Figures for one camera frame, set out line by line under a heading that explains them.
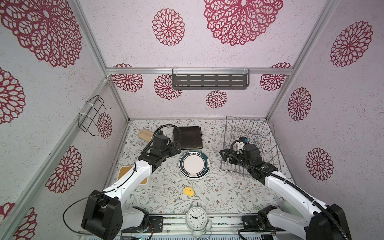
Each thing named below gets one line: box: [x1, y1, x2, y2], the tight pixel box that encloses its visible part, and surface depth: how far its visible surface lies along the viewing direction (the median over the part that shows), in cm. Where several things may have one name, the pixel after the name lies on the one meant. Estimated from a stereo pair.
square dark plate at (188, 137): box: [173, 126, 203, 150], surface depth 110 cm
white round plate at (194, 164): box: [179, 150, 211, 179], surface depth 96 cm
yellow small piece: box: [183, 186, 195, 197], surface depth 84 cm
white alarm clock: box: [185, 202, 213, 240], surface depth 73 cm
